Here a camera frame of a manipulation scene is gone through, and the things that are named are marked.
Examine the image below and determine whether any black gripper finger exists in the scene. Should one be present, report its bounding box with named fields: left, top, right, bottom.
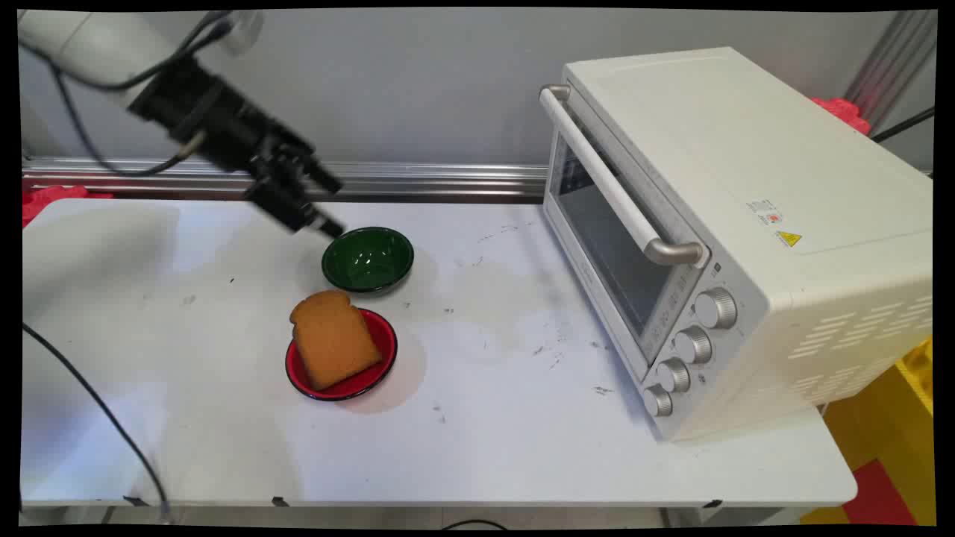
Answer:
left=275, top=142, right=345, bottom=195
left=246, top=179, right=346, bottom=239

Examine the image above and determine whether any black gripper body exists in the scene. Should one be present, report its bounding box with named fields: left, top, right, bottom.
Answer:
left=127, top=57, right=303, bottom=196

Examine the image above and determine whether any green glossy bowl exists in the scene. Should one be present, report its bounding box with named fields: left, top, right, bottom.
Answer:
left=322, top=227, right=415, bottom=294

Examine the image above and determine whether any brown bread slice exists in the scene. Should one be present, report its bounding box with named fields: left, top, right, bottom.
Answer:
left=289, top=290, right=383, bottom=392

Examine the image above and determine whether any red plate with black rim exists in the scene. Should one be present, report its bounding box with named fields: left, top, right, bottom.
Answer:
left=285, top=307, right=398, bottom=402

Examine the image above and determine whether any white toaster oven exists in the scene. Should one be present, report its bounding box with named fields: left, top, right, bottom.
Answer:
left=539, top=46, right=933, bottom=443

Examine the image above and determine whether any white label sticker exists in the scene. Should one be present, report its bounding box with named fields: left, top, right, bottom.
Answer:
left=746, top=198, right=784, bottom=226

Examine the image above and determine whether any yellow and red floor object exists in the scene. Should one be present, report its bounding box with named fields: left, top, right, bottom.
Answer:
left=801, top=336, right=936, bottom=527

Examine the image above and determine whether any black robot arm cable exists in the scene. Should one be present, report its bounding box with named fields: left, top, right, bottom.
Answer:
left=18, top=10, right=234, bottom=178

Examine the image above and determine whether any horizontal aluminium frame rail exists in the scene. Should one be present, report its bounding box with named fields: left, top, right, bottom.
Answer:
left=22, top=156, right=550, bottom=204

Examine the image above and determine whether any red plastic bracket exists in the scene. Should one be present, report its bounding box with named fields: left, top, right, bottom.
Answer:
left=22, top=185, right=114, bottom=228
left=811, top=96, right=872, bottom=136

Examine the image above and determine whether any black cable across table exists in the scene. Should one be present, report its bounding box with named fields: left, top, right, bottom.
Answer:
left=21, top=322, right=175, bottom=521

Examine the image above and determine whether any upright aluminium frame post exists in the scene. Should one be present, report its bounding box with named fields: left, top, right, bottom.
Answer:
left=843, top=10, right=938, bottom=134

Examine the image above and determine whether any black cable behind oven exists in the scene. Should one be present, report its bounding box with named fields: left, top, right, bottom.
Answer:
left=869, top=107, right=935, bottom=144

